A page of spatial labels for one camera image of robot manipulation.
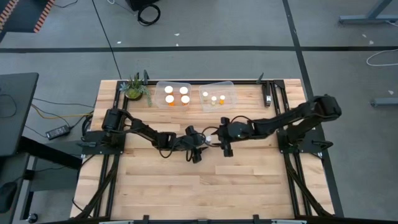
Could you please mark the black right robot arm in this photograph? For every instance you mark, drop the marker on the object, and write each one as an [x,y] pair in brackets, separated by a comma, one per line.
[280,123]

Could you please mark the black caster wheel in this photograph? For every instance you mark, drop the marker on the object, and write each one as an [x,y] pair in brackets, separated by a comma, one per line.
[32,218]

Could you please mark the grey table foot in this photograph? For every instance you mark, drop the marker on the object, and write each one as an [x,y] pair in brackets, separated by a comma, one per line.
[385,102]

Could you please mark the grey table base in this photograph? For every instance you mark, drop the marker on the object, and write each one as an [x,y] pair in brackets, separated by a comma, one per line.
[363,19]

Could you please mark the black clamp with silver end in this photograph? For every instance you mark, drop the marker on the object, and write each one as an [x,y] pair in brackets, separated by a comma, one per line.
[268,99]

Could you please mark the black power adapter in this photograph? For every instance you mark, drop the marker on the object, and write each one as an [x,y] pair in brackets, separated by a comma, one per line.
[57,132]

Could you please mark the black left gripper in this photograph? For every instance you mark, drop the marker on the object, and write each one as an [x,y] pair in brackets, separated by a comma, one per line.
[194,141]

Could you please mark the black aluminium table frame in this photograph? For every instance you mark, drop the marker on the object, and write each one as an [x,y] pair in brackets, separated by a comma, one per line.
[199,82]

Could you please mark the small orange pill bottle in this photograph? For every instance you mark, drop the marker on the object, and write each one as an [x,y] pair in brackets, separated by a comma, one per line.
[222,98]

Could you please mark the small pale yellow pill bottle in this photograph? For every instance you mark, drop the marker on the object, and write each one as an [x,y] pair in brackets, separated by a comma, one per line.
[205,94]
[214,99]

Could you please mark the large orange pill bottle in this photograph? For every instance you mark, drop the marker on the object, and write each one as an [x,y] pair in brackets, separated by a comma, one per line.
[185,99]
[183,90]
[168,89]
[169,99]

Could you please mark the black orange striped mat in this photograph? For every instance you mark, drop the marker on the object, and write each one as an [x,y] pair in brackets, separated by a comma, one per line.
[25,15]

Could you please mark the black box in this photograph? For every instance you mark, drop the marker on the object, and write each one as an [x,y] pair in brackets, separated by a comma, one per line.
[136,3]

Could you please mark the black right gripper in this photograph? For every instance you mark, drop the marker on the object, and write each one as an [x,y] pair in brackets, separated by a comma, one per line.
[226,137]

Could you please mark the potted succulent plant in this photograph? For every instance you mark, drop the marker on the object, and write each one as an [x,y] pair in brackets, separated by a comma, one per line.
[134,91]

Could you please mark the blue bottle with red pills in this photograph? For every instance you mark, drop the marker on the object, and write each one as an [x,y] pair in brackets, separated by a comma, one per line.
[208,139]

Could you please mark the clear plastic bin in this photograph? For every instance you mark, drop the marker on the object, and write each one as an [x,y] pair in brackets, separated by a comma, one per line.
[172,102]
[230,90]

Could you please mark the black desk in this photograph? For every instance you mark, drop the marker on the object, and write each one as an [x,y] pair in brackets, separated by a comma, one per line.
[15,109]

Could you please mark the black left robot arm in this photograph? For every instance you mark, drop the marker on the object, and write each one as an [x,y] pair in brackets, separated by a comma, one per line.
[143,128]

